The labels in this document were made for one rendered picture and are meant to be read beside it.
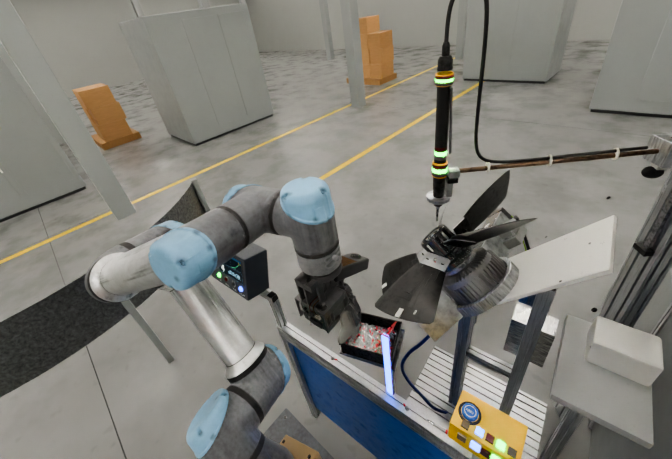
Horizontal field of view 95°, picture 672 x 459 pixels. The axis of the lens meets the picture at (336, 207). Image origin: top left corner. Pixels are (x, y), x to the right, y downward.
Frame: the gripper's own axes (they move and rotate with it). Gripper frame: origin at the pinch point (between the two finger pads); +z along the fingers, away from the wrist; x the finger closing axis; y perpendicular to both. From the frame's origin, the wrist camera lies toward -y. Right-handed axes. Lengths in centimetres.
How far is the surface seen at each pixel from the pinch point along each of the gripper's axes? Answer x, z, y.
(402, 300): -2.5, 26.2, -30.9
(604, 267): 43, 7, -52
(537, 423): 49, 135, -74
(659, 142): 47, -14, -84
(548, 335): 39, 60, -68
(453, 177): 4, -10, -51
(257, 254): -57, 19, -17
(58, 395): -212, 143, 80
